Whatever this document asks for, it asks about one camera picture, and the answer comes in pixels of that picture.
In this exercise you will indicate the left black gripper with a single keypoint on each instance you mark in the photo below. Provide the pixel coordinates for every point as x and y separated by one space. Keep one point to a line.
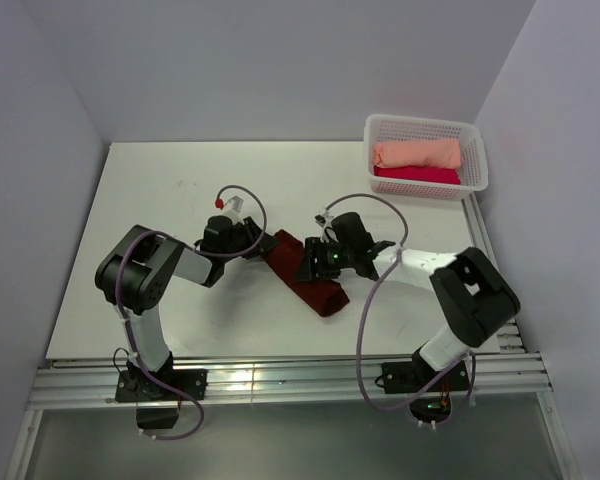
255 235

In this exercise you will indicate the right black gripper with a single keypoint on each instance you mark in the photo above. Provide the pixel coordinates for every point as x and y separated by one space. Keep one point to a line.
315 249

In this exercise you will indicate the dark red t-shirt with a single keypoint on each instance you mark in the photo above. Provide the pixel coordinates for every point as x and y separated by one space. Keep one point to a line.
288 260

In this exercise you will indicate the white plastic basket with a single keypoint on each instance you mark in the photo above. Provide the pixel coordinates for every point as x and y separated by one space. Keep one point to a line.
473 172

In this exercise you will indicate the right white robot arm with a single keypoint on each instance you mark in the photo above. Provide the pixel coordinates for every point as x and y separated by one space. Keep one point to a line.
474 297

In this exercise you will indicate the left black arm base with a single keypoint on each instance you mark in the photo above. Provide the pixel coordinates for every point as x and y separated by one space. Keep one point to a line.
159 404

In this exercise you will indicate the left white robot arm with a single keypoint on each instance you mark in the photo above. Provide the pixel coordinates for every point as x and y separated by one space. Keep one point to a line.
135 275

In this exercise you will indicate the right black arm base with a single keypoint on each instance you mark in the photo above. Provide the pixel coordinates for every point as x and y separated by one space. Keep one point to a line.
451 392

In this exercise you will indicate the rolled pink t-shirt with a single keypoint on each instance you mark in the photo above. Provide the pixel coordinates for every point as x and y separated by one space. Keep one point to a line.
421 174

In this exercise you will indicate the rolled peach t-shirt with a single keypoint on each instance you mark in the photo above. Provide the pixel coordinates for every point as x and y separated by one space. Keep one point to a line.
441 153

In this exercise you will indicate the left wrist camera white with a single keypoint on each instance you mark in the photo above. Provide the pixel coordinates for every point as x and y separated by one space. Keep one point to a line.
230 208

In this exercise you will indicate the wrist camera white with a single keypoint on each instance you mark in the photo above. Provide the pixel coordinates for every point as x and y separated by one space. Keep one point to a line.
230 208
324 220

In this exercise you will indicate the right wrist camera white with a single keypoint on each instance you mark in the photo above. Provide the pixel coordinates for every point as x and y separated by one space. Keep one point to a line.
324 220

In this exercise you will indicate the aluminium rail frame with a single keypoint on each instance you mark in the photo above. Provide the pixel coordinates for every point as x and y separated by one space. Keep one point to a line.
299 418

